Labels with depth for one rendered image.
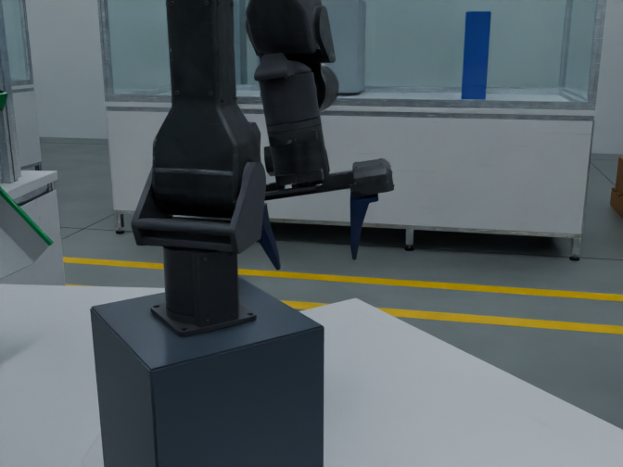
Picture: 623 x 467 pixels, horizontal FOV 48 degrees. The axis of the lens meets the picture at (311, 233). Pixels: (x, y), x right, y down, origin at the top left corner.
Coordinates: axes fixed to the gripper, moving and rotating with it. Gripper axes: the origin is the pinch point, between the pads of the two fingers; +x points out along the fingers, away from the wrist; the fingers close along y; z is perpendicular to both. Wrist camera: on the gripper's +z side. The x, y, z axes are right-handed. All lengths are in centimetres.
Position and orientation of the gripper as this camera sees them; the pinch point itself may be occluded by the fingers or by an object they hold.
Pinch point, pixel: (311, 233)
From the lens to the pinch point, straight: 75.5
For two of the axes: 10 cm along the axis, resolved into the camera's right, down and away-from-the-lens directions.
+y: -9.9, 1.4, 1.1
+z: 0.7, -2.4, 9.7
